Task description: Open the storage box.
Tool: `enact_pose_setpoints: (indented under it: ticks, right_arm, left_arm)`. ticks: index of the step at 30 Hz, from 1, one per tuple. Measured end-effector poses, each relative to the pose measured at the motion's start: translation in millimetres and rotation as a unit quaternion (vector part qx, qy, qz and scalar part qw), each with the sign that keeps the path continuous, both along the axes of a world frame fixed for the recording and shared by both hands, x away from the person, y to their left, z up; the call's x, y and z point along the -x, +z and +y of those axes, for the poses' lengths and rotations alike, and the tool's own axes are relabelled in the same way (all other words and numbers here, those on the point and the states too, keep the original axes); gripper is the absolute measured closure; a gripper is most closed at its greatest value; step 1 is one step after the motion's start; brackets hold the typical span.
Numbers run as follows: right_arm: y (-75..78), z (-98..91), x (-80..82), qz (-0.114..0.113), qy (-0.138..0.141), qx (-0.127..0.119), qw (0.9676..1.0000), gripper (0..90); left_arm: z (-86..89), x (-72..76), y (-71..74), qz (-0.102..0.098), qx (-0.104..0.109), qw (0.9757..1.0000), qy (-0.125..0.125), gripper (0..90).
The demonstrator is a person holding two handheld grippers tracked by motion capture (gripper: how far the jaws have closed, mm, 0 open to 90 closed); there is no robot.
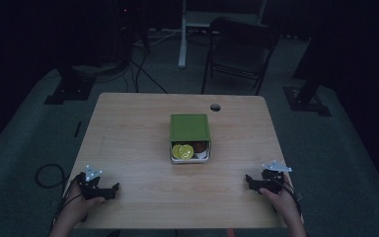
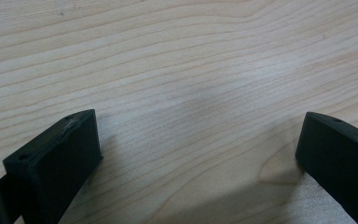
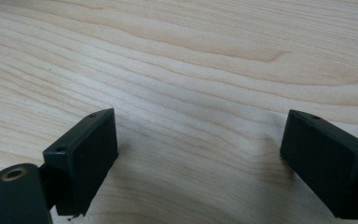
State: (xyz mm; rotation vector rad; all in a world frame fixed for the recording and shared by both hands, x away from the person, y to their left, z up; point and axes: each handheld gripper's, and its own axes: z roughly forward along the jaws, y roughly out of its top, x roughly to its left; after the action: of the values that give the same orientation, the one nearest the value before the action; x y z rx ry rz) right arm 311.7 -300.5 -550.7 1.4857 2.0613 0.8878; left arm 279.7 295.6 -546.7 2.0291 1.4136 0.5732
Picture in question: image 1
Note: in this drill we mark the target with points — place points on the black folding chair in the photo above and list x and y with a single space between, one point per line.
243 39

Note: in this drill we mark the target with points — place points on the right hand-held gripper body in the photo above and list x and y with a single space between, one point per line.
271 180

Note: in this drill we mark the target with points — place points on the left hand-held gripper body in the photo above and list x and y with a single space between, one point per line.
89 184

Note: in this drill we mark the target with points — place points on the white desk frame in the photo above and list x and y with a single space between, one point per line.
182 39

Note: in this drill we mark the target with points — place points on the green box sleeve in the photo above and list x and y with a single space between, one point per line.
189 127

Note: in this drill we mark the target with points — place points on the brown foil capsule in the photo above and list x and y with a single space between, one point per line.
199 146

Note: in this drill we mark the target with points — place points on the person's right hand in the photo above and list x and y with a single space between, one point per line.
284 202

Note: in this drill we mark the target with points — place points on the yellow-green foil capsule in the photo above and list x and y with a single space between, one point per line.
187 152
175 151

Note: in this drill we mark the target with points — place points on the white box drawer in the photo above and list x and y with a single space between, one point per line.
190 161

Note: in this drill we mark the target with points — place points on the person's left hand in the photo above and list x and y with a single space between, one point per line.
79 207

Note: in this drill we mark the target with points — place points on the black stand base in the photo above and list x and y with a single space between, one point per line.
70 87
304 100

